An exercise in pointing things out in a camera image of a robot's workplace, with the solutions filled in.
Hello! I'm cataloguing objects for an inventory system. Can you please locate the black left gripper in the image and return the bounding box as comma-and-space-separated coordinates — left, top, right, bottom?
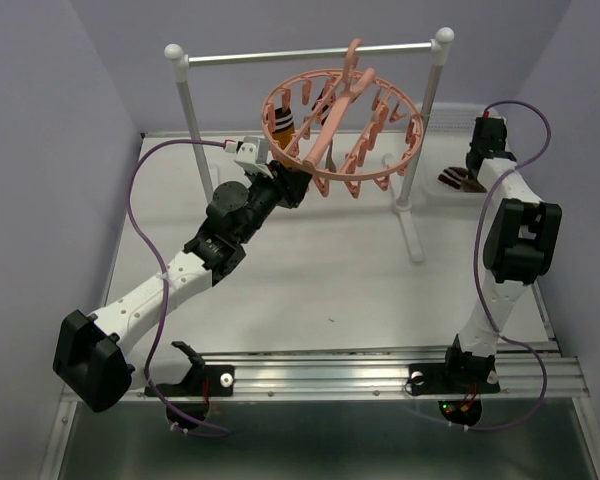
235, 161, 313, 245

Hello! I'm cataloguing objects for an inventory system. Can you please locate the mustard yellow sock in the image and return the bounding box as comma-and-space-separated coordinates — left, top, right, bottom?
271, 107, 295, 149

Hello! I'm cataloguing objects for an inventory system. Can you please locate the pink round clip hanger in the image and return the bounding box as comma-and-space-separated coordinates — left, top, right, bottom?
261, 38, 425, 198

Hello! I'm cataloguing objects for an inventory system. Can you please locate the brown striped sock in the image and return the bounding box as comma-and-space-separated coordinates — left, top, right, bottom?
315, 87, 337, 172

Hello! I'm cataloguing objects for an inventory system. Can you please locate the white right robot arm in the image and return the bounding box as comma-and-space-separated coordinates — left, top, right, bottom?
405, 113, 562, 396

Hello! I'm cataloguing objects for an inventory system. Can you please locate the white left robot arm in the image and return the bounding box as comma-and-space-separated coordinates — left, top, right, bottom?
52, 161, 312, 413

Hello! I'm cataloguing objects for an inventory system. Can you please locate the white plastic basket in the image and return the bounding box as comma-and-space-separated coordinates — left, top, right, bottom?
416, 103, 485, 208

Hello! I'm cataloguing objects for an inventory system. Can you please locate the white clothes rack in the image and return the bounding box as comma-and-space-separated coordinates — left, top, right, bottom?
164, 27, 454, 263

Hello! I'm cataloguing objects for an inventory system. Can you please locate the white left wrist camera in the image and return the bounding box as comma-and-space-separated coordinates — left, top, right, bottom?
224, 136, 273, 178

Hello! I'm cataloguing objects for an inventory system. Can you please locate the aluminium mounting rail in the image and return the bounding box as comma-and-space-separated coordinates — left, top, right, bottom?
201, 342, 590, 402

